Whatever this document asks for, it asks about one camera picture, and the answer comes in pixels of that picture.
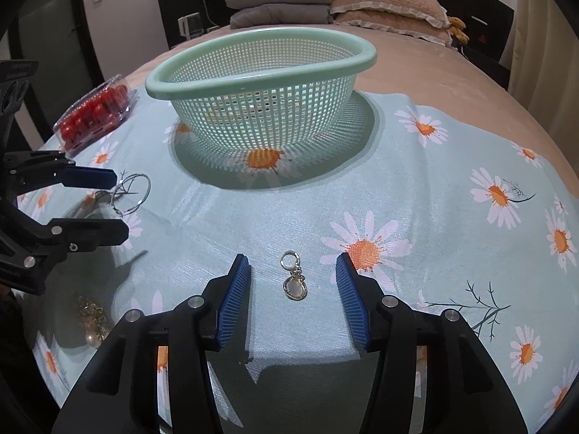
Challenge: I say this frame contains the silver hoop rings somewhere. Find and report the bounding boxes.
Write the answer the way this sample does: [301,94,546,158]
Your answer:
[108,169,153,218]

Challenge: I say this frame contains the silver oval pendant charm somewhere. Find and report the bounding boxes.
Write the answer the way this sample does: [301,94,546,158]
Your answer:
[280,250,308,302]

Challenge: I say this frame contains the gold pearl jewelry piece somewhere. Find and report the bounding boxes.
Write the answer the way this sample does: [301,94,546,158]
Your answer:
[75,294,111,349]

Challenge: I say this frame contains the clear box of cherry tomatoes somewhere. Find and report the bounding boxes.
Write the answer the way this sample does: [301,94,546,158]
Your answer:
[53,75,138,157]

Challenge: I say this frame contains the light blue daisy cloth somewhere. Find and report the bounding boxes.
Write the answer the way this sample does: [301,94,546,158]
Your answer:
[20,93,578,433]

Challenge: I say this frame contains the white bedside device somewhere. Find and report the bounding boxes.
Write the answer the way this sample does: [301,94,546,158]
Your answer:
[178,13,204,40]

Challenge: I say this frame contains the black headboard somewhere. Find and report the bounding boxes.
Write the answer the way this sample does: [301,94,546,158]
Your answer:
[155,0,517,88]

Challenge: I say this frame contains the mint green plastic colander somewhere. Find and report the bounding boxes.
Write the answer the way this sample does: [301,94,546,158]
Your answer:
[145,26,377,151]

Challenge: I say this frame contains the beige bed blanket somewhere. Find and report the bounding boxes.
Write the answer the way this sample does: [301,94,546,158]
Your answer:
[122,21,579,182]

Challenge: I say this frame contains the lower grey folded pillow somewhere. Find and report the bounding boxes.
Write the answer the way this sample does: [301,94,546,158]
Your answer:
[230,3,333,29]

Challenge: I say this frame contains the lower beige ruffled pillow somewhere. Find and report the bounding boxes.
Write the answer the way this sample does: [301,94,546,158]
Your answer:
[334,10,451,47]

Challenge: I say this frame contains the beige ruffled pillow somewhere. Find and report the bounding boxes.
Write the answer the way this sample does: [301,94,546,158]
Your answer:
[334,10,451,47]
[330,0,451,29]

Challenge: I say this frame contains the small brown teddy bear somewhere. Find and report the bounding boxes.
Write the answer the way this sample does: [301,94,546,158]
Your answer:
[448,17,469,45]

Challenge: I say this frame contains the cream curtain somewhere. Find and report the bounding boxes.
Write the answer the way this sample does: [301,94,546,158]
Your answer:
[508,0,578,169]

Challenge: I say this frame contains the upper beige ruffled pillow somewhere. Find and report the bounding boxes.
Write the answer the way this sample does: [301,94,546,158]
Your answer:
[330,0,451,29]

